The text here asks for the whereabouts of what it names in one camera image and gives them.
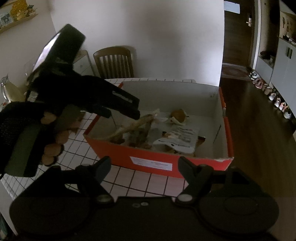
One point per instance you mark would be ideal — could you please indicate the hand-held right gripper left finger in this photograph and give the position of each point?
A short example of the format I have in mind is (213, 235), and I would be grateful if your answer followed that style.
(103, 169)

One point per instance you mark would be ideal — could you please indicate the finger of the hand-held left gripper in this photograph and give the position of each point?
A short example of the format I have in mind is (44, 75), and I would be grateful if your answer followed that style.
(103, 112)
(129, 106)

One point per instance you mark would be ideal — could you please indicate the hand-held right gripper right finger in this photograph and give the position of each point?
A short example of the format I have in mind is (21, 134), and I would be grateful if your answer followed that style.
(186, 169)

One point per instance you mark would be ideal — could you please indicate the red cardboard box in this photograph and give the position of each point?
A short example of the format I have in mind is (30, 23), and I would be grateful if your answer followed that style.
(115, 153)

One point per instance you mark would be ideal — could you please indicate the clear plastic snack packet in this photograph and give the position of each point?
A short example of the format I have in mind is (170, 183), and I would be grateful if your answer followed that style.
(178, 139)

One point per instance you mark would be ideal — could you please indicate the packaged bun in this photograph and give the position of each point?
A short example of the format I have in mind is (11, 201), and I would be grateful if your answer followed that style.
(178, 115)

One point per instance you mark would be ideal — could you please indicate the person's left hand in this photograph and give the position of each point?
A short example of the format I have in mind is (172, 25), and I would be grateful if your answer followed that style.
(13, 118)

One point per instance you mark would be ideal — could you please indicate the white checked tablecloth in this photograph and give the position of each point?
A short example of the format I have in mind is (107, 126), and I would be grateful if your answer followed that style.
(76, 148)

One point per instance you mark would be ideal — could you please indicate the brown wooden chair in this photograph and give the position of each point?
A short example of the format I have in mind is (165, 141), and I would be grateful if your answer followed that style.
(113, 53)

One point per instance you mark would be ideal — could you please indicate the glass jug with yellow liquid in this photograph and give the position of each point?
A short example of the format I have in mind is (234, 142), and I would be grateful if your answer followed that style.
(11, 91)

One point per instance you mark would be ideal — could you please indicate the yellow shelf ornament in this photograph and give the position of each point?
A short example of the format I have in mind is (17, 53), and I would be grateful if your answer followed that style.
(19, 9)

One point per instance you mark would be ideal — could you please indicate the patterned door mat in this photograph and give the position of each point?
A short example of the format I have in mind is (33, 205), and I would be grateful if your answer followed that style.
(234, 71)

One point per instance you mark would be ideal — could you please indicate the row of shoes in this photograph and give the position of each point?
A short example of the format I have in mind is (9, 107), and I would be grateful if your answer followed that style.
(260, 84)

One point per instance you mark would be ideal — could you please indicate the brown entrance door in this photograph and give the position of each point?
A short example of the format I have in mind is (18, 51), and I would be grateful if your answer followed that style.
(235, 41)

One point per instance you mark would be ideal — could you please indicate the dark items on bench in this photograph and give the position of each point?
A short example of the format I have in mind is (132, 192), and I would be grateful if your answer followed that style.
(267, 55)

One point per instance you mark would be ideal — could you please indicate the white lower cabinet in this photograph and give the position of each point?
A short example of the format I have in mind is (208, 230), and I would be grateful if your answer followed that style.
(284, 69)

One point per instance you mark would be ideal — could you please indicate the wooden wall shelf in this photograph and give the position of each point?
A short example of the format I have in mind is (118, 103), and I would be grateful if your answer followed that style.
(20, 22)

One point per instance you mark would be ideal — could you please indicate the wall figure stickers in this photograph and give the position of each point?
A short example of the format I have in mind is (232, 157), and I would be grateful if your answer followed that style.
(286, 24)

